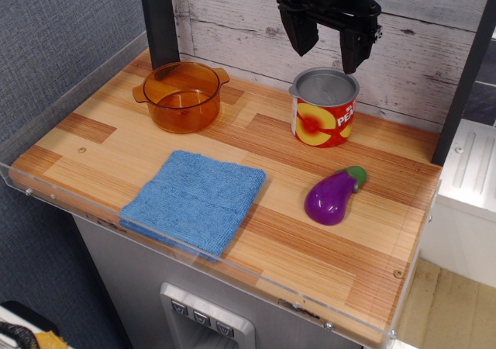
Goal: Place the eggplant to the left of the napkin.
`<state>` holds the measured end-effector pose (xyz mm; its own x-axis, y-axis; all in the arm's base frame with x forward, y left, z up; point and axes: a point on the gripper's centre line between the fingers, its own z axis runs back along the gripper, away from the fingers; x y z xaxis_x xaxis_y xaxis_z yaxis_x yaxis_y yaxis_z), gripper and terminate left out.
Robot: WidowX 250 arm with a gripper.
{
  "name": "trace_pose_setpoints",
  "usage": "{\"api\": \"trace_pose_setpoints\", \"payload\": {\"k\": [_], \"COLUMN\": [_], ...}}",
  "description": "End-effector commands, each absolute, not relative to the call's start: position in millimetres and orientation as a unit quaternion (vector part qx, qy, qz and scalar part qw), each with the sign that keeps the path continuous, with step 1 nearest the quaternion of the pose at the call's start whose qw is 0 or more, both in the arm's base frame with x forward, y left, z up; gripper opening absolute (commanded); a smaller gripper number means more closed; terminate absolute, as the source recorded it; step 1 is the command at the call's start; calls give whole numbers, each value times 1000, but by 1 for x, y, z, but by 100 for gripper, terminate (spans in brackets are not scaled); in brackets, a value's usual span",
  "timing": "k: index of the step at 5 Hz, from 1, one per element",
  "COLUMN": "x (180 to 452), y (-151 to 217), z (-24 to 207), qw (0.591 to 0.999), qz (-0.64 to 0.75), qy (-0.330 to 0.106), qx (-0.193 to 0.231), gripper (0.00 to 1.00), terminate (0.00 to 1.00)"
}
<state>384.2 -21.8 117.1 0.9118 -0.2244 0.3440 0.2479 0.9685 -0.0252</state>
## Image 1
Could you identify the clear acrylic table guard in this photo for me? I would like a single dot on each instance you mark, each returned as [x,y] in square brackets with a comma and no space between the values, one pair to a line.
[352,274]

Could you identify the dark frame post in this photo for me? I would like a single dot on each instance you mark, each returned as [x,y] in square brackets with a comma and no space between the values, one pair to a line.
[469,74]
[161,32]

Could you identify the silver toy fridge cabinet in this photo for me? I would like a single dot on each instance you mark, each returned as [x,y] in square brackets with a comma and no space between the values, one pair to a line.
[164,300]

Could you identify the dark left frame post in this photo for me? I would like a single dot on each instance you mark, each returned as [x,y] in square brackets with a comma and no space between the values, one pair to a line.
[161,32]

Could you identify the blue folded cloth napkin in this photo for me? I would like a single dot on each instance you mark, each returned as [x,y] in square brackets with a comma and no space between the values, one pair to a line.
[194,203]

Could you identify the dark right frame post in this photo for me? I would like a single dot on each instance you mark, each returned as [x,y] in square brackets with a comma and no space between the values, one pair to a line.
[469,74]

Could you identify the white ribbed side unit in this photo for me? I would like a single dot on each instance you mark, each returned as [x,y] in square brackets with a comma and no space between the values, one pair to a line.
[459,234]

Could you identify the amber glass pot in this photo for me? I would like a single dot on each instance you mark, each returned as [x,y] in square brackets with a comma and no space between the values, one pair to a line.
[182,97]

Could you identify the red peach can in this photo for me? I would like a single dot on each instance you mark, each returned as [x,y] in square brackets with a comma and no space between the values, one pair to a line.
[324,103]

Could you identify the purple toy eggplant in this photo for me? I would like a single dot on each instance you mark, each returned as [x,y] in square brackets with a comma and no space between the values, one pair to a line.
[326,202]

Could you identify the black yellow object corner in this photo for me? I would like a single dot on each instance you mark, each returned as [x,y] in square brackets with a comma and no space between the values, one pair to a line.
[22,327]

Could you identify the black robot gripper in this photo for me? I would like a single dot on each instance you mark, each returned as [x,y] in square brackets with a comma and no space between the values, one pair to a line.
[300,19]

